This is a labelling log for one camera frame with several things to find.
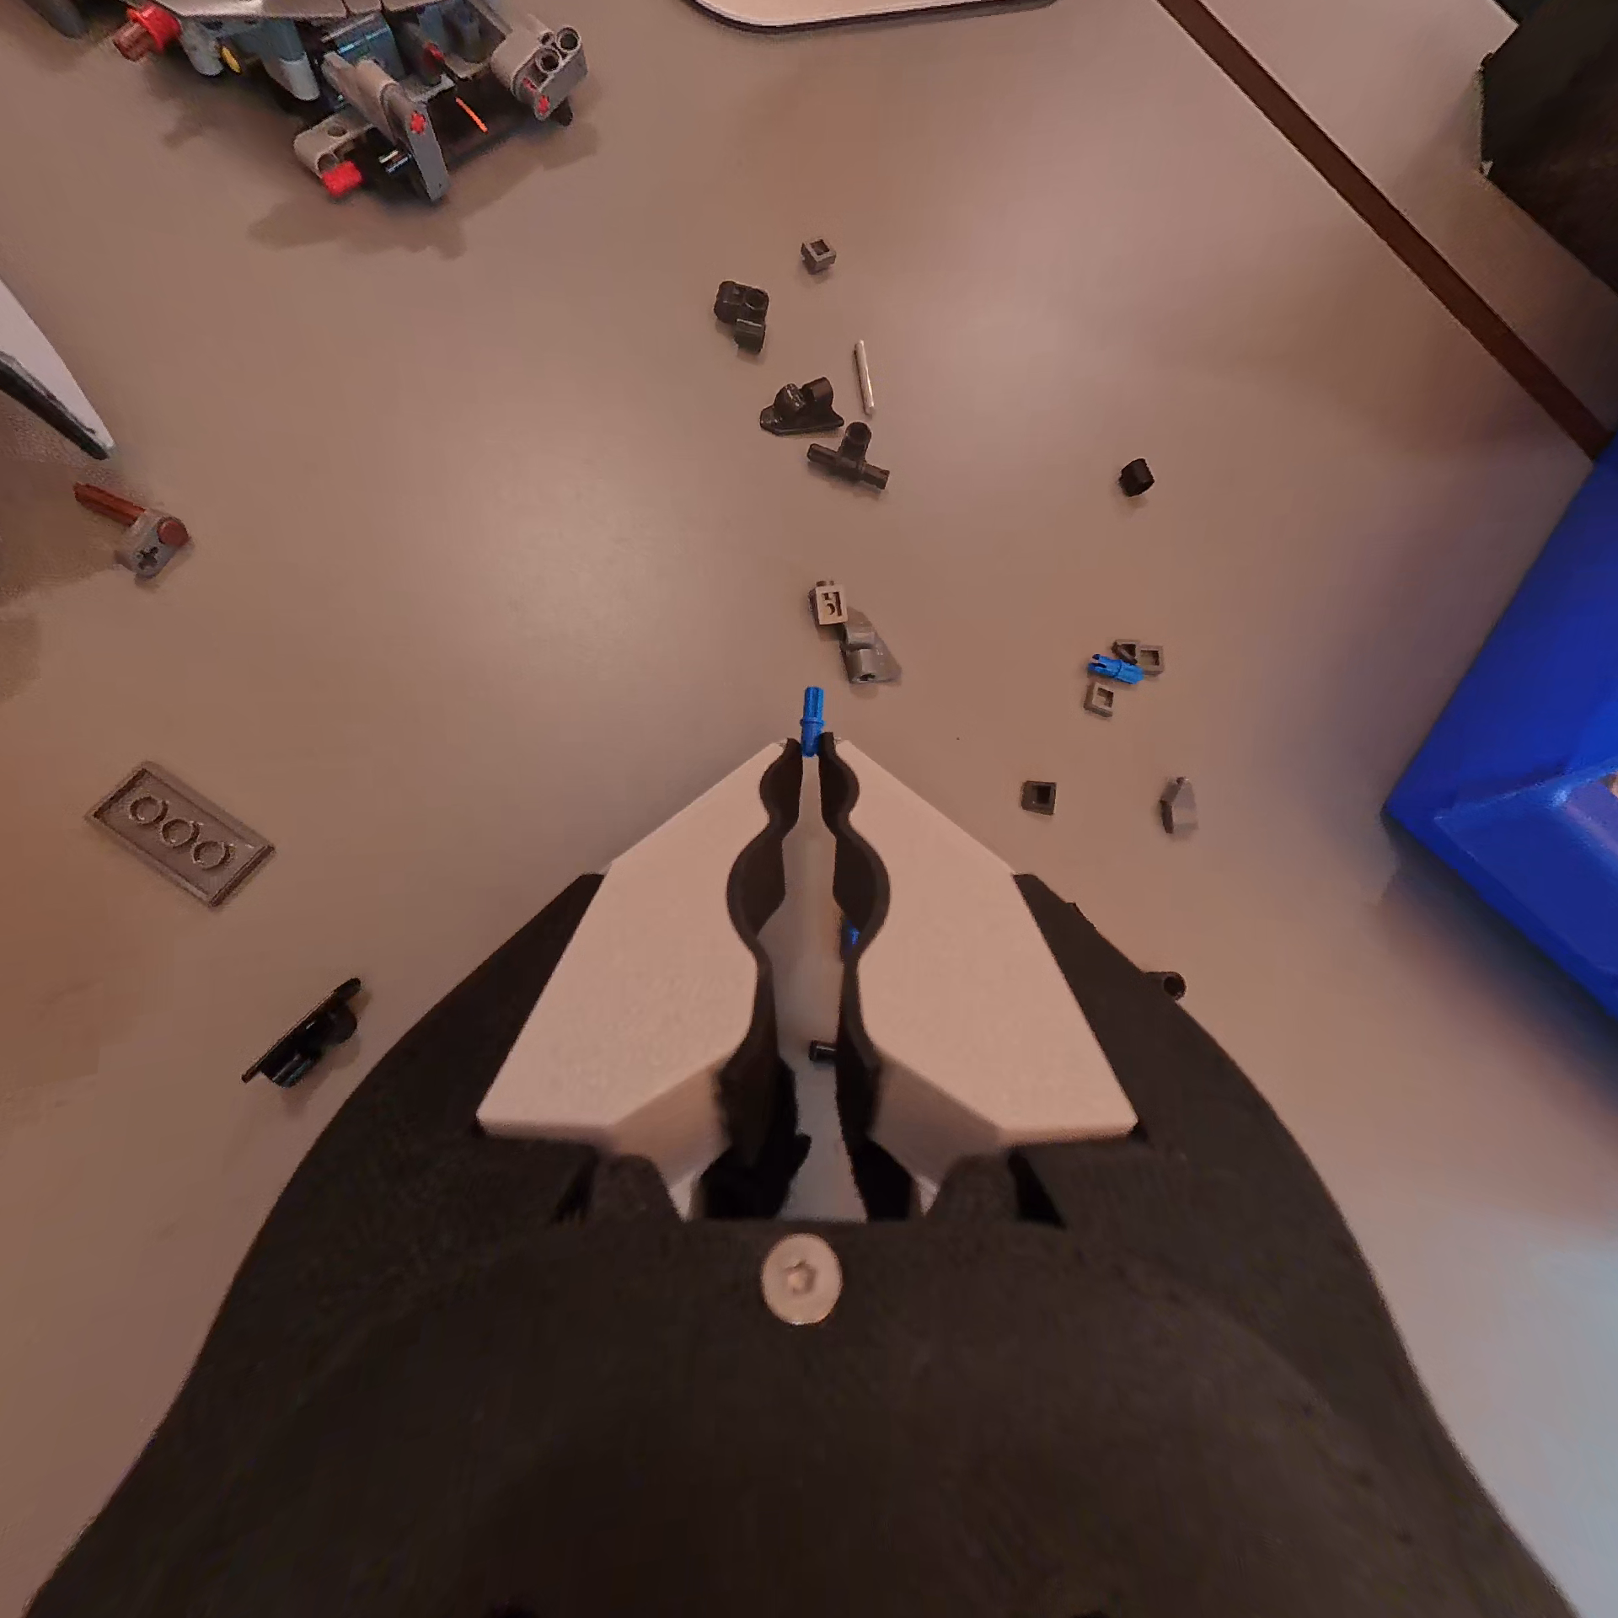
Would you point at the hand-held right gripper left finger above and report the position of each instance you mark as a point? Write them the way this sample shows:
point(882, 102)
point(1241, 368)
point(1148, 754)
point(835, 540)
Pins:
point(619, 997)

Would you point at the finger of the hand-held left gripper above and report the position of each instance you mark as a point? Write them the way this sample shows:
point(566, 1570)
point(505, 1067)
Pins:
point(39, 366)

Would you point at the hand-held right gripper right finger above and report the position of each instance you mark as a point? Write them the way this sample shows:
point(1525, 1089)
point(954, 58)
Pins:
point(998, 997)

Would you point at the brown lego axle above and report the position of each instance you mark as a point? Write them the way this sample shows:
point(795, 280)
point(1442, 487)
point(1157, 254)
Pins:
point(108, 503)

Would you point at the grey lego car model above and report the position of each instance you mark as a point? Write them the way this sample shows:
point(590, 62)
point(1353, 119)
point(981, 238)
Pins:
point(379, 75)

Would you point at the small grey lego slope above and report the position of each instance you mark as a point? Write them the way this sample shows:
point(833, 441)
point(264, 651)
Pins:
point(1177, 805)

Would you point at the black lego wedge panel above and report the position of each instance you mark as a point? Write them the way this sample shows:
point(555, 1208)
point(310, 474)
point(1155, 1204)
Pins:
point(304, 1030)

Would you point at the round grey lego connector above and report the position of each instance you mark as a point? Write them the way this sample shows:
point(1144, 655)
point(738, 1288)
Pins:
point(870, 653)

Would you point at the flat grey lego connector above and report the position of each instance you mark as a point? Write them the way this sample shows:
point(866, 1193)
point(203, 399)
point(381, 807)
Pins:
point(827, 600)

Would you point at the black lego plate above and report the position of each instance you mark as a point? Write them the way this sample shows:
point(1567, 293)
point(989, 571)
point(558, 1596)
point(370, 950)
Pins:
point(178, 834)

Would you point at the small black lego bush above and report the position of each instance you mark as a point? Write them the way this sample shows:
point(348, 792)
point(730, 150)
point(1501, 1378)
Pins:
point(1137, 476)

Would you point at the black lego axle connector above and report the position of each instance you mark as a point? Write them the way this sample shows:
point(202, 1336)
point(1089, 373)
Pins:
point(849, 461)

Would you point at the dark grey lego panel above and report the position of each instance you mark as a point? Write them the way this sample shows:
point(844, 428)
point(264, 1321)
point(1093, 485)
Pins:
point(796, 406)

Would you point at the white lego axle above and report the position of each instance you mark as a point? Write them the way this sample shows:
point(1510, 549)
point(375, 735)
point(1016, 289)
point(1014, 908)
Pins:
point(864, 375)

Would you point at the black lego angle beam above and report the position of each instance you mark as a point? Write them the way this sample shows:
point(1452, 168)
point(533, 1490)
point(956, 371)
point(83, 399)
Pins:
point(741, 309)

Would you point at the small grey lego connector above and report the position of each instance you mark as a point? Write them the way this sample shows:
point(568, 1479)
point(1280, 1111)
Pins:
point(818, 254)

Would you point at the black toy set box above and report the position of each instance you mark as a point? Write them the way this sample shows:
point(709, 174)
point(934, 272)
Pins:
point(1554, 113)

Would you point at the blue plastic bin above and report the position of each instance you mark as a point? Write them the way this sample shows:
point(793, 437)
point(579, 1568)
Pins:
point(1518, 757)

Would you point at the white book stand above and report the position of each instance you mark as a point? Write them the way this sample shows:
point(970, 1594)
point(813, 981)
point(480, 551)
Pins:
point(871, 9)

